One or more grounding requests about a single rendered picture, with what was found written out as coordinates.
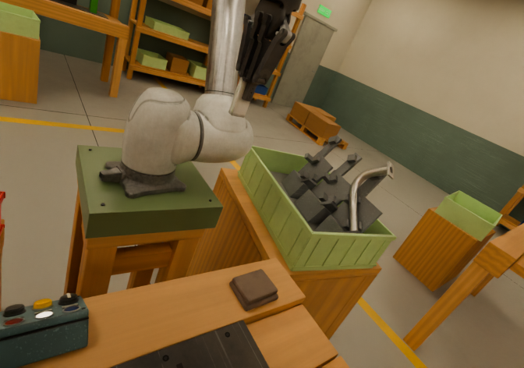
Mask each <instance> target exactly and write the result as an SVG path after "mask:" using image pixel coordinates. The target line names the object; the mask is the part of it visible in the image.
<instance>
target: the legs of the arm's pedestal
mask: <svg viewBox="0 0 524 368"><path fill-rule="evenodd" d="M198 241H199V239H184V240H177V241H169V242H163V243H162V242H155V243H147V244H139V245H138V246H130V247H122V248H117V246H116V247H108V248H101V249H86V244H85V238H84V232H83V220H82V214H81V208H80V197H79V190H77V196H76V206H75V213H74V219H73V230H72V235H71V242H70V247H69V259H68V264H67V271H66V276H65V288H64V294H63V295H66V293H69V294H70V293H75V294H77V295H80V296H81V297H82V298H83V299H85V298H89V297H92V296H96V295H104V294H107V292H108V286H109V282H110V278H111V275H115V274H125V273H129V272H131V273H130V276H129V281H128V285H127V288H126V289H130V288H136V287H140V286H145V285H149V284H150V280H151V277H152V274H153V271H154V269H155V268H159V270H158V275H157V277H156V280H155V283H159V282H163V281H170V280H174V279H177V278H184V277H185V276H186V273H187V271H188V269H189V265H190V262H191V260H192V258H193V254H194V252H195V249H196V247H197V243H198Z"/></svg>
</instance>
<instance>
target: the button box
mask: <svg viewBox="0 0 524 368"><path fill-rule="evenodd" d="M69 306H78V307H79V308H78V309H77V310H72V311H65V310H64V309H65V308H67V307H69ZM4 312H5V311H2V312H0V368H17V367H21V366H25V365H27V364H31V363H35V362H38V361H41V360H43V359H48V358H51V357H53V356H58V355H61V354H64V353H67V352H71V351H74V350H77V349H81V348H84V347H87V345H88V328H89V320H88V319H89V317H88V315H89V310H88V308H87V305H86V304H85V302H84V301H83V298H82V297H81V296H80V295H78V299H77V300H76V301H74V302H71V303H60V302H59V300H55V301H52V304H51V305H50V306H48V307H45V308H42V309H34V305H32V306H25V309H24V311H23V312H21V313H17V314H13V315H5V314H4ZM43 312H52V315H50V316H47V317H36V315H38V314H39V313H43ZM16 318H22V319H23V320H22V321H21V322H19V323H17V324H10V325H7V324H5V322H7V321H9V320H12V319H16Z"/></svg>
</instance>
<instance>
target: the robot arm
mask: <svg viewBox="0 0 524 368"><path fill-rule="evenodd" d="M301 2H302V0H260V2H259V4H258V6H257V7H256V9H255V13H254V14H253V15H252V16H249V15H247V14H246V15H245V16H244V12H245V4H246V0H213V2H212V11H211V28H210V37H209V47H208V56H207V73H206V83H205V91H204V94H202V95H201V96H200V97H199V98H198V99H197V100H196V104H195V106H194V108H193V110H192V111H191V110H190V106H189V103H188V101H187V100H186V99H185V98H184V97H183V96H181V95H180V94H179V93H177V92H175V91H173V90H169V89H165V88H160V87H152V88H149V89H147V90H145V91H144V92H143V93H141V94H140V95H139V97H138V98H137V99H136V101H135V102H134V104H133V106H132V108H131V110H130V112H129V115H128V118H127V121H126V127H125V131H124V135H123V141H122V158H121V161H108V162H106V165H105V168H106V169H107V170H104V171H100V174H99V176H100V180H101V181H102V182H118V183H119V184H120V185H121V187H122V188H123V189H124V191H125V196H126V197H128V198H131V199H134V198H137V197H139V196H146V195H151V194H158V193H169V192H184V191H185V190H186V184H185V183H183V182H181V181H180V180H179V179H178V178H177V177H176V176H175V168H176V165H179V164H181V163H184V162H187V161H196V162H203V163H223V162H229V161H234V160H237V159H239V158H241V157H244V156H245V155H247V154H248V153H249V151H250V149H251V147H252V146H253V129H252V127H251V125H250V123H249V122H248V120H246V119H245V115H246V111H247V109H248V107H249V104H250V102H251V100H252V98H253V95H254V92H255V90H256V88H257V85H259V84H263V85H266V84H267V82H268V80H269V79H270V77H271V75H272V73H273V72H274V69H275V68H276V66H277V64H278V63H279V61H280V59H281V57H282V56H283V54H284V52H285V50H286V48H287V47H288V46H289V45H290V44H291V43H292V42H293V41H294V40H295V38H296V35H295V34H294V33H293V32H291V30H290V29H289V24H290V21H291V15H292V12H297V11H298V10H299V7H300V4H301ZM243 20H244V28H243ZM257 35H258V36H257ZM269 40H270V41H269ZM238 74H239V77H240V79H239V83H238V86H237V82H238Z"/></svg>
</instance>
